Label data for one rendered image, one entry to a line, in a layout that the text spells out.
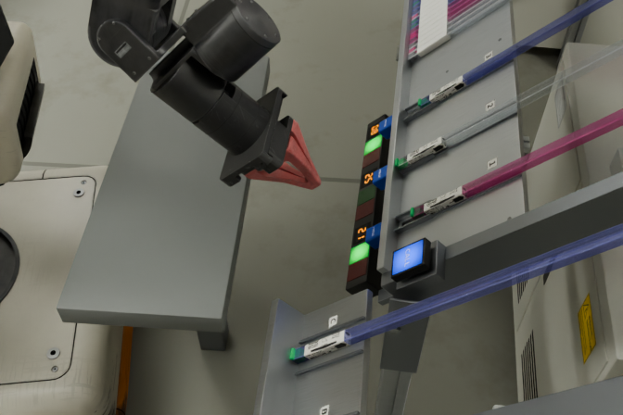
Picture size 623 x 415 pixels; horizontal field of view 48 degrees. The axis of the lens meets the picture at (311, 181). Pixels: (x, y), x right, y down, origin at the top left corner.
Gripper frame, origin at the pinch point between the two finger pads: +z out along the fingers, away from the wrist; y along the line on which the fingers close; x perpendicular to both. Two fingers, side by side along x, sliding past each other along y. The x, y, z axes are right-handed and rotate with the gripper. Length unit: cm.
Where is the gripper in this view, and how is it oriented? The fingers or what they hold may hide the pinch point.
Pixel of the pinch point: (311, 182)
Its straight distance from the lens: 76.2
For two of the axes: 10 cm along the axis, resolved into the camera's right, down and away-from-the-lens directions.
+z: 6.9, 5.5, 4.7
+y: 1.3, -7.3, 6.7
